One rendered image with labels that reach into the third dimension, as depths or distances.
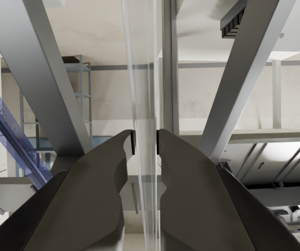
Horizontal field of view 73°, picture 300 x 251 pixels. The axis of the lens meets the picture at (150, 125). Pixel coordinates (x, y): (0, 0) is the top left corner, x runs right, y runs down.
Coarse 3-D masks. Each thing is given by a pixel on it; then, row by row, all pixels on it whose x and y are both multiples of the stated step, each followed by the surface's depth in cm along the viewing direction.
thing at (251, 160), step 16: (240, 144) 39; (256, 144) 39; (272, 144) 40; (288, 144) 40; (240, 160) 43; (256, 160) 43; (272, 160) 44; (288, 160) 44; (240, 176) 47; (256, 176) 48; (272, 176) 49; (288, 176) 49
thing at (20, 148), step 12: (0, 108) 14; (0, 120) 14; (12, 120) 15; (0, 132) 15; (12, 132) 15; (12, 144) 16; (24, 144) 16; (12, 156) 17; (24, 156) 17; (36, 156) 18; (24, 168) 18; (36, 168) 18; (36, 180) 19; (48, 180) 20
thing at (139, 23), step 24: (144, 0) 8; (144, 24) 8; (144, 48) 9; (144, 72) 10; (144, 96) 11; (144, 120) 12; (144, 144) 13; (144, 168) 14; (144, 192) 16; (144, 216) 19
